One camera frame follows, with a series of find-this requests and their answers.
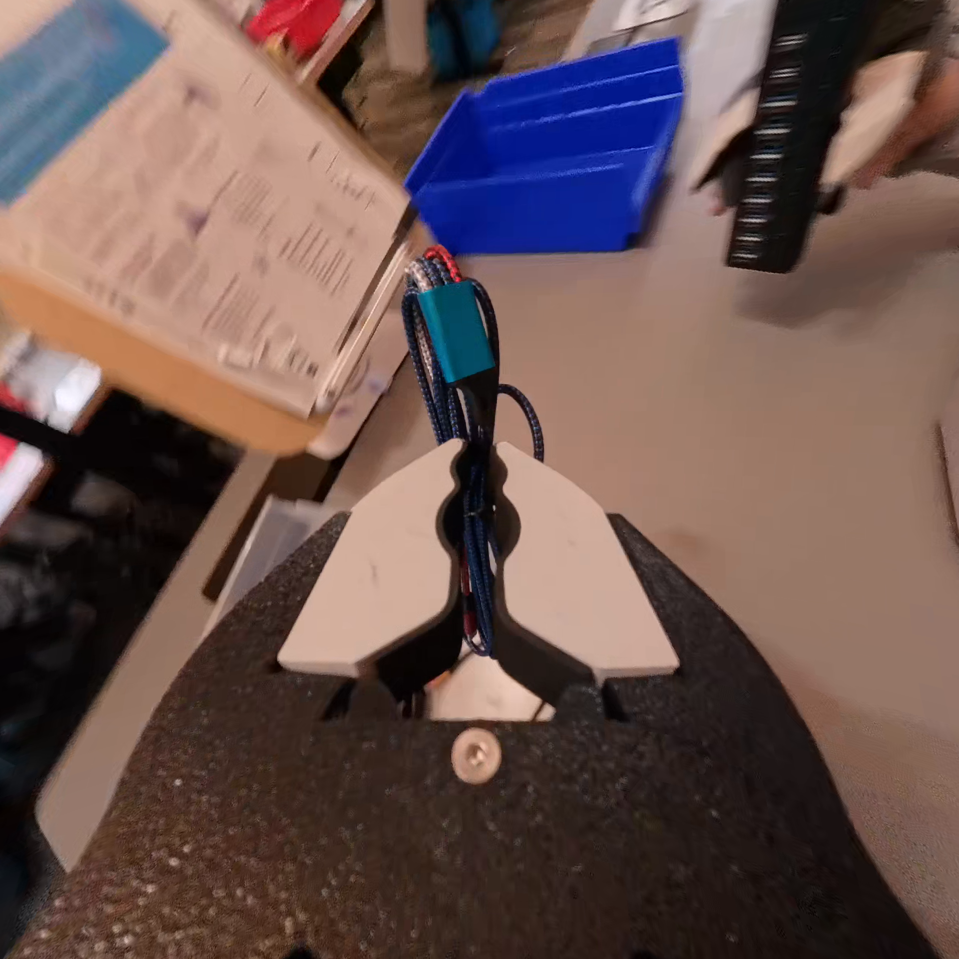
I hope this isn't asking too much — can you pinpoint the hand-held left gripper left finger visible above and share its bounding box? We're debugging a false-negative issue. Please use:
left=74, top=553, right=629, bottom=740
left=277, top=440, right=473, bottom=705

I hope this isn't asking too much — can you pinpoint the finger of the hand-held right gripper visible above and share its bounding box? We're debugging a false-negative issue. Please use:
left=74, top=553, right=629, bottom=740
left=688, top=90, right=767, bottom=214
left=820, top=51, right=929, bottom=188

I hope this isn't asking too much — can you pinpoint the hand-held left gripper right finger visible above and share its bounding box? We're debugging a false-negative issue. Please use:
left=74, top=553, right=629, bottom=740
left=493, top=442, right=680, bottom=707

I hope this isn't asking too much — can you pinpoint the blue braided usb cable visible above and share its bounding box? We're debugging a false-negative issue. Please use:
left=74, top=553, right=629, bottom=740
left=401, top=247, right=544, bottom=660

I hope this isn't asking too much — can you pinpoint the person's right hand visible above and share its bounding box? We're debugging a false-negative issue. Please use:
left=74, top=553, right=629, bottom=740
left=854, top=45, right=959, bottom=192

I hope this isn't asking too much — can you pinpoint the white sign stand base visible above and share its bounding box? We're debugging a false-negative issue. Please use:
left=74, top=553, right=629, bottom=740
left=306, top=345, right=413, bottom=460

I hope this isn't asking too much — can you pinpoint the blue plastic bin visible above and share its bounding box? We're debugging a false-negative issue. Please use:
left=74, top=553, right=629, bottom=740
left=405, top=37, right=684, bottom=257

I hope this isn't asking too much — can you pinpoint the wooden board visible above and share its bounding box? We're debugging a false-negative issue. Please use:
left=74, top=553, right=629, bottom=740
left=0, top=266, right=327, bottom=458

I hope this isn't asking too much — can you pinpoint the red bag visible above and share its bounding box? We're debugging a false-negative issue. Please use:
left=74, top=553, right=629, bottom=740
left=246, top=0, right=342, bottom=47

